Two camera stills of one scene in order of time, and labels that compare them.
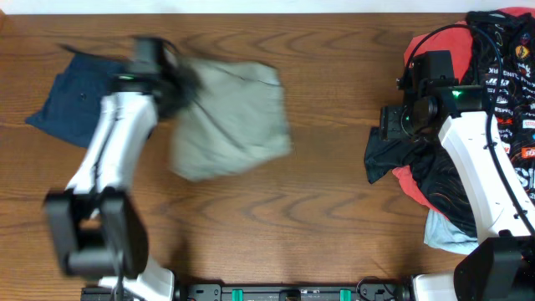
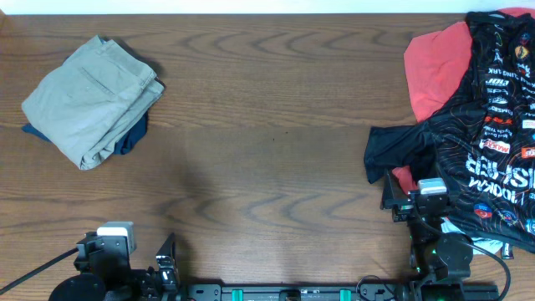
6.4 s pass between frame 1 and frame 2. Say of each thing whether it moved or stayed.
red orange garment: stayed
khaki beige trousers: moved
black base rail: stayed
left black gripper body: moved
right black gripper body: moved
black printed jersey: stayed
